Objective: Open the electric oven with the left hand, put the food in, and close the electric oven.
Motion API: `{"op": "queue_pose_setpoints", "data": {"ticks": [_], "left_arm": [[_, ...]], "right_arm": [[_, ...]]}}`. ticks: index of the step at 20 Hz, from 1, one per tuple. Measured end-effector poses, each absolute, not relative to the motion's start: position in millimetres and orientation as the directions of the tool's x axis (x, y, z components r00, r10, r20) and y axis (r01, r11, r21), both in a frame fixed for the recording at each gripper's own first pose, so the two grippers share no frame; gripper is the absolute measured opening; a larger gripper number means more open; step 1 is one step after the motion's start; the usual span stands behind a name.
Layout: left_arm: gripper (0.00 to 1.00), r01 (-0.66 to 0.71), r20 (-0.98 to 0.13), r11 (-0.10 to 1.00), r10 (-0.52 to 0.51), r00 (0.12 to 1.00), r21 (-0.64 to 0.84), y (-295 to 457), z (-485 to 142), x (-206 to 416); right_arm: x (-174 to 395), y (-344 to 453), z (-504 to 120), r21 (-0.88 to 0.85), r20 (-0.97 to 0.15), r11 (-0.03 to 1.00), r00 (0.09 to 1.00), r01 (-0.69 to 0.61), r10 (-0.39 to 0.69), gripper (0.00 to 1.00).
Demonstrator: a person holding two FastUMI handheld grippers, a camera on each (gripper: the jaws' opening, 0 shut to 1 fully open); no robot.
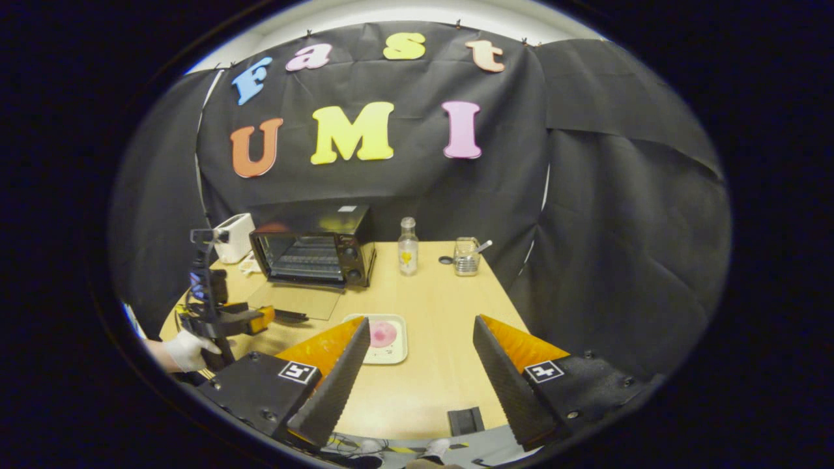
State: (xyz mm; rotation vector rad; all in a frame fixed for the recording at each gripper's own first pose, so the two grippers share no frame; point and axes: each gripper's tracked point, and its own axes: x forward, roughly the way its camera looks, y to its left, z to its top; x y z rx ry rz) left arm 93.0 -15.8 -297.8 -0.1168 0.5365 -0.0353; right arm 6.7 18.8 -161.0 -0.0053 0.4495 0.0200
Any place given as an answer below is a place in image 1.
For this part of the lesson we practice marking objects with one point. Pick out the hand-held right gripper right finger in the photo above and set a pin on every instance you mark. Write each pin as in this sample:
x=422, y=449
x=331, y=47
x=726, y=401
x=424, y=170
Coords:
x=511, y=391

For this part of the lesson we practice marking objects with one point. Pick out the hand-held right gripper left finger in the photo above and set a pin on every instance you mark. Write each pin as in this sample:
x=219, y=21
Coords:
x=332, y=391

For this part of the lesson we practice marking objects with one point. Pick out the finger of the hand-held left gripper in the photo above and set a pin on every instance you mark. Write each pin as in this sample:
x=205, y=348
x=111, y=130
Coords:
x=244, y=320

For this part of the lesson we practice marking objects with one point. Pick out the cream square plate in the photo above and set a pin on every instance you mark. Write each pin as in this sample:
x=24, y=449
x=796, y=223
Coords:
x=391, y=352

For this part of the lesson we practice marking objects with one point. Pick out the pink round food slice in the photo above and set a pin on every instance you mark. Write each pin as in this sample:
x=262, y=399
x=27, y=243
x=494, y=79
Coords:
x=384, y=334

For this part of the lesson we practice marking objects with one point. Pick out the black electric oven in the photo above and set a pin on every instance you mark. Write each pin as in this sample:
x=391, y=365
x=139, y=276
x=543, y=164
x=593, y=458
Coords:
x=352, y=254

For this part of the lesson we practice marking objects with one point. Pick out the white divided bean dish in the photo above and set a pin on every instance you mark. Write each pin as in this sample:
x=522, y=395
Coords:
x=251, y=266

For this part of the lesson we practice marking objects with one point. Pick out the small black box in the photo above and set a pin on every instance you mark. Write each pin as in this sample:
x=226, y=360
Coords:
x=466, y=420

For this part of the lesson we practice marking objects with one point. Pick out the white toaster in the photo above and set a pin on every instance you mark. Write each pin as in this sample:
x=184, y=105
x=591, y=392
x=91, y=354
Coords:
x=238, y=238

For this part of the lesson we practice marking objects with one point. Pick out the clear glass bottle yellow label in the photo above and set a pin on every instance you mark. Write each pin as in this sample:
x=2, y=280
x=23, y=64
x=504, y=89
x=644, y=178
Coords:
x=408, y=257

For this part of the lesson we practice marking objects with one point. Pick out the black backdrop cloth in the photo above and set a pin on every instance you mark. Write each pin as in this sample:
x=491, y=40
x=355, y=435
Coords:
x=586, y=228

